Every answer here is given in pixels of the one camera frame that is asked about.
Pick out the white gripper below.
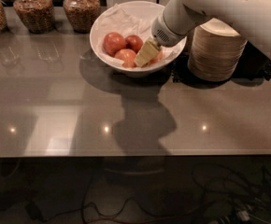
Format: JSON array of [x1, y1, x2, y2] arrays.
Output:
[[134, 13, 186, 67]]

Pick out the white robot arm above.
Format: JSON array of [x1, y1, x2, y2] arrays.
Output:
[[135, 0, 271, 67]]

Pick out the dark red apple back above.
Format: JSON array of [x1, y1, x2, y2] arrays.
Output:
[[125, 35, 143, 53]]

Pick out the red apple front middle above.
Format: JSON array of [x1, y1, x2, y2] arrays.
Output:
[[115, 49, 136, 68]]

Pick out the white ceramic bowl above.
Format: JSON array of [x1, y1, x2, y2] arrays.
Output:
[[89, 0, 188, 78]]

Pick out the red apple far left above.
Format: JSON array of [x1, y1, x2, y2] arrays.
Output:
[[103, 32, 127, 57]]

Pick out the large stack paper bowls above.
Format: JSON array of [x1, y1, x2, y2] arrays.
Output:
[[188, 19, 247, 82]]

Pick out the glass jar right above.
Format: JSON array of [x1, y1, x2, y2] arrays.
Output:
[[63, 0, 101, 34]]

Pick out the black lace table mat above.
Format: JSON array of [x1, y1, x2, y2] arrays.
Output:
[[171, 42, 271, 89]]

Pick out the glass jar middle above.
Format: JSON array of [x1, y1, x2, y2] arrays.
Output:
[[13, 0, 55, 34]]

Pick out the black floor cables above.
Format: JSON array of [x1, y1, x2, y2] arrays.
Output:
[[26, 157, 271, 224]]

